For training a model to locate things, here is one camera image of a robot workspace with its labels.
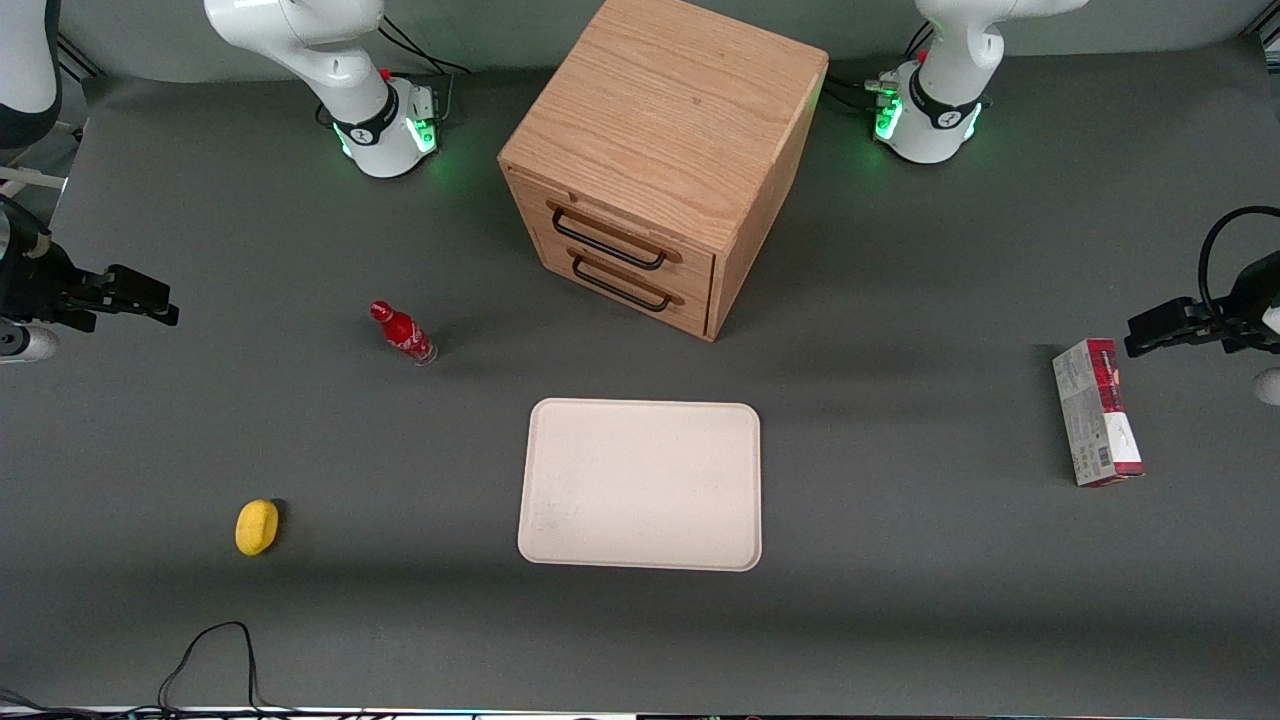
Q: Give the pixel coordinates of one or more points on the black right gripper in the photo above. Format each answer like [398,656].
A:
[32,281]

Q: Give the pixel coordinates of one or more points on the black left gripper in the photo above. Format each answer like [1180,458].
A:
[1248,302]

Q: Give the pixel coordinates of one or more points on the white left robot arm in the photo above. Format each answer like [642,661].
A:
[945,90]

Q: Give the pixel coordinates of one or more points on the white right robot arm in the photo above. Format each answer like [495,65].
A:
[340,70]

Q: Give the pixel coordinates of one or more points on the oak wooden drawer cabinet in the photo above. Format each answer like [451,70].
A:
[670,110]

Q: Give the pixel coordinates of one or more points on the grey and red carton box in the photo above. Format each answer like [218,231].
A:
[1095,415]

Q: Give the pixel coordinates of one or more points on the white stand bar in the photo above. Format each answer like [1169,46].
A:
[30,180]

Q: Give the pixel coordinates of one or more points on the yellow lemon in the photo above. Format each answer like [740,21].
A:
[256,527]

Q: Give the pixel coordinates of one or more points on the red soda bottle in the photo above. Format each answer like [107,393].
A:
[403,333]

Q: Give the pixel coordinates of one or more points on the cream plastic tray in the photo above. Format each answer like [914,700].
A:
[640,485]

